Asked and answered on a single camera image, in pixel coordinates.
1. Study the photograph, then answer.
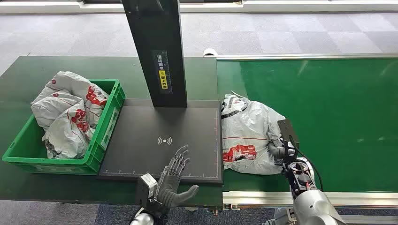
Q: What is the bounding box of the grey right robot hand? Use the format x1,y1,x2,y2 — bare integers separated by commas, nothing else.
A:
268,139,296,160

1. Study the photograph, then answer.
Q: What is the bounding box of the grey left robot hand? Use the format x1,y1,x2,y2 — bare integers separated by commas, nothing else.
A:
153,144,199,210

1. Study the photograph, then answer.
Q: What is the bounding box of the grey parcel bag black lettering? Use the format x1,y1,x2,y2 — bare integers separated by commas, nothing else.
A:
220,92,287,176

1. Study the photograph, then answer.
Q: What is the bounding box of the green conveyor belt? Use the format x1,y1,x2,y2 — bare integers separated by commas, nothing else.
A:
216,57,398,194

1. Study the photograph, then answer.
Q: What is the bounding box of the green plastic crate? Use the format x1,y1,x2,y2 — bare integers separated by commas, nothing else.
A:
1,79,127,175

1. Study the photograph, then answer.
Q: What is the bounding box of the grey parcel bag red print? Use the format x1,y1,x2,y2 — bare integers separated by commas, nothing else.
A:
42,102,96,160
30,89,84,131
45,71,110,128

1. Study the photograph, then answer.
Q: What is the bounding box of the column label with yellow sticker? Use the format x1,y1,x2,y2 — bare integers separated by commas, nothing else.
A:
152,50,173,94

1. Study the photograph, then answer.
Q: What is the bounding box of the black scanner column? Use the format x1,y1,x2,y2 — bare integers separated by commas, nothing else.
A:
121,0,188,108

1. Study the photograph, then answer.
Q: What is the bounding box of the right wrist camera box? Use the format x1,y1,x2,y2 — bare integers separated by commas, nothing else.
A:
277,119,300,150

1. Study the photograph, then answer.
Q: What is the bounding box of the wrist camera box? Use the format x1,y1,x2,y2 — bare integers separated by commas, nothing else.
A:
136,173,158,208
277,119,300,150

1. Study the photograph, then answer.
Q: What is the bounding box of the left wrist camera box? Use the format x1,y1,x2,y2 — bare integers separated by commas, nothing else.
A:
136,173,158,208

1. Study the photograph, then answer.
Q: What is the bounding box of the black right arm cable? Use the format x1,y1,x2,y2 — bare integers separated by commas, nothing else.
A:
289,141,324,192

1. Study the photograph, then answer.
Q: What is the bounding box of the aluminium conveyor side rail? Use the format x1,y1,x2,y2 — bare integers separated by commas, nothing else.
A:
203,52,398,61
222,190,398,209

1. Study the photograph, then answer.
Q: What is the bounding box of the black scanner base plate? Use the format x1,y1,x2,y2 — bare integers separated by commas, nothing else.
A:
98,98,224,186

